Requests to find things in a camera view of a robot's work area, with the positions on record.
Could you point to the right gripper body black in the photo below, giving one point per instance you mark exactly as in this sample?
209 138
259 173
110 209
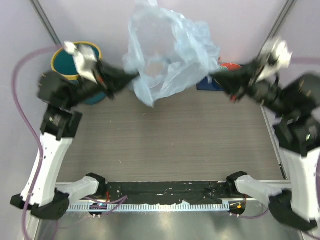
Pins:
255 90

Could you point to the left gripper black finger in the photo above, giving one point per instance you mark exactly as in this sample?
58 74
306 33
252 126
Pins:
115 73
118 84

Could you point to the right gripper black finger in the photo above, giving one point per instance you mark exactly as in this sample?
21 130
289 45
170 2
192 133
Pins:
233 86
239 73

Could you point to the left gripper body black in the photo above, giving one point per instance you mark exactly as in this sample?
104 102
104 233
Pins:
104 81

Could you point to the teal trash bin yellow rim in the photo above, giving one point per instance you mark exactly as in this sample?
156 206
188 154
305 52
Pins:
63 63

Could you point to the light blue plastic bag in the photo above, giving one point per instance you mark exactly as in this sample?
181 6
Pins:
153 29

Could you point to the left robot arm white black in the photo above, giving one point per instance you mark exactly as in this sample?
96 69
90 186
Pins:
59 127

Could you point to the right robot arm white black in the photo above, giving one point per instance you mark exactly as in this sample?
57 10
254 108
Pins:
298 135

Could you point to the plastic bag with pink trash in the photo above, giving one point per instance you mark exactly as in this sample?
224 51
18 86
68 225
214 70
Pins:
150 68

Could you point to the red blue floral plate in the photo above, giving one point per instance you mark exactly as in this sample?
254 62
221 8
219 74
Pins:
230 66

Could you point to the dark blue tray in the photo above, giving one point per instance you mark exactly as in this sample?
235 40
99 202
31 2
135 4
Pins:
208 84

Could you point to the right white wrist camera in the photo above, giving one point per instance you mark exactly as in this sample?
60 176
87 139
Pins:
274 55

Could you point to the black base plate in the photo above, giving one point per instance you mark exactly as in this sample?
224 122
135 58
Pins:
170 192

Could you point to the white slotted cable duct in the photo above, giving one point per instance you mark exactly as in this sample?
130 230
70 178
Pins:
93 207

